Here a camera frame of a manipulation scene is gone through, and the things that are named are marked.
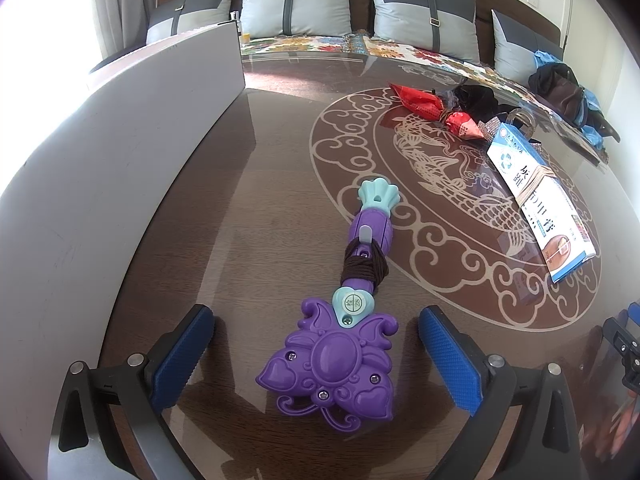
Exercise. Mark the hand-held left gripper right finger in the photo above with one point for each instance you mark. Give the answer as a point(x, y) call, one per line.
point(450, 360)

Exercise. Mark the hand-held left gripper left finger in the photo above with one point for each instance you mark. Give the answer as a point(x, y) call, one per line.
point(185, 355)

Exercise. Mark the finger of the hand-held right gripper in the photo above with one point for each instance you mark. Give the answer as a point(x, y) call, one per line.
point(627, 345)

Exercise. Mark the purple toy wand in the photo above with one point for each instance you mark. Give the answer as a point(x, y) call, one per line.
point(325, 355)

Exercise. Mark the white and blue medicine box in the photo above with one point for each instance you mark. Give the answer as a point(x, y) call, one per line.
point(545, 220)

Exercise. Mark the red and white packet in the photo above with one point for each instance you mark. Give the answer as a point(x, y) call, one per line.
point(462, 125)

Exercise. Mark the black fuzzy scrunchie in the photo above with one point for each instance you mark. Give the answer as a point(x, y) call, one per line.
point(475, 100)

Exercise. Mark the red checkered packet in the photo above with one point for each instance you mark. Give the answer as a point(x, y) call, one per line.
point(415, 100)

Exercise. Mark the wooden desk with glass top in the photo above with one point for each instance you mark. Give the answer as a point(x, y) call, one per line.
point(280, 160)

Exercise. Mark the blue plastic bag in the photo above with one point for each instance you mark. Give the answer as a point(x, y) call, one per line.
point(590, 110)
point(545, 59)

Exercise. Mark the brown handbag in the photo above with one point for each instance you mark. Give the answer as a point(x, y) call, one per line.
point(567, 100)

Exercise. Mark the black cloth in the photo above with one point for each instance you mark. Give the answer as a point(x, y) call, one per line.
point(545, 77)

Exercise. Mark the dark brown sofa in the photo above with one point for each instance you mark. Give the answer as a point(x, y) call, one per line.
point(361, 5)

